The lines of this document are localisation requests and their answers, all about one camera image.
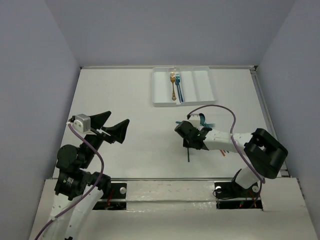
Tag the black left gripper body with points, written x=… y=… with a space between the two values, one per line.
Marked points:
x=103 y=132

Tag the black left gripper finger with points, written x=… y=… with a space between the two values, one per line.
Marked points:
x=98 y=120
x=118 y=131

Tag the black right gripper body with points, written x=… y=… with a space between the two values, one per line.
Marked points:
x=186 y=143

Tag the dark chopstick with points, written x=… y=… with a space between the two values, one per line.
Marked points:
x=188 y=155

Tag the purple metal spoon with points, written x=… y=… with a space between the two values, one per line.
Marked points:
x=202 y=119

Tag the blue metal fork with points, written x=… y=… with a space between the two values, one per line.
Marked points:
x=180 y=87
x=177 y=83

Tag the ornate gold fork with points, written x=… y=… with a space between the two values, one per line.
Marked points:
x=172 y=80

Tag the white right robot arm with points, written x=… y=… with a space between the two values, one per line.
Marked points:
x=261 y=152

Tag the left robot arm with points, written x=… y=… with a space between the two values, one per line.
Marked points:
x=81 y=184

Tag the iridescent green fork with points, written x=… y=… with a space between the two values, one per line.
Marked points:
x=209 y=125

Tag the white plastic cutlery tray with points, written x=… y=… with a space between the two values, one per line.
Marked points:
x=197 y=85

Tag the white front platform board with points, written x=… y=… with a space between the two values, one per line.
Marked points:
x=187 y=210

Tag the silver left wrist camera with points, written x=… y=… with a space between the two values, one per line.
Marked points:
x=81 y=123

